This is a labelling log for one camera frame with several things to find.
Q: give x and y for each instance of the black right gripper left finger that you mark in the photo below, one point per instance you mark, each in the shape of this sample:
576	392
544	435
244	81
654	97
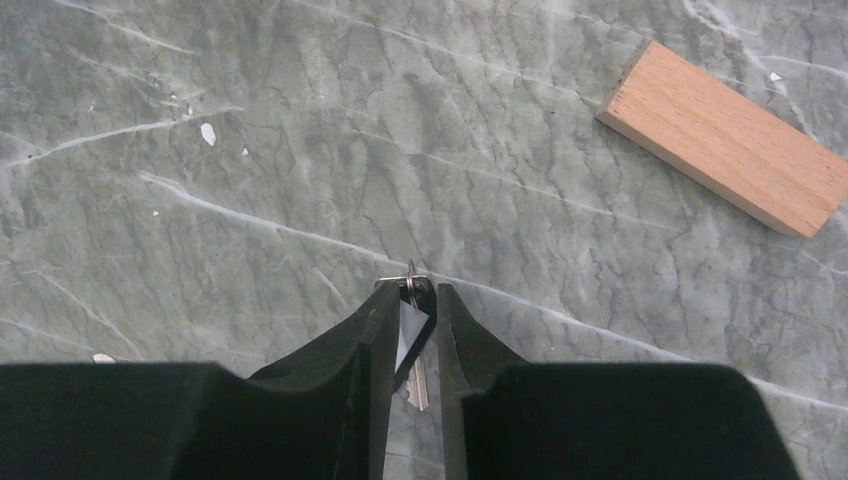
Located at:
335	394

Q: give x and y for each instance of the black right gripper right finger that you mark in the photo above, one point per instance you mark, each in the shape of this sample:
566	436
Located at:
470	360

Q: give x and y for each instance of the black key tag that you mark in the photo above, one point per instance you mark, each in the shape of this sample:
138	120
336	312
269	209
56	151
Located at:
417	321

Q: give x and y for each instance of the small wooden block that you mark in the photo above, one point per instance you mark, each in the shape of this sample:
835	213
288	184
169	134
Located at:
725	142

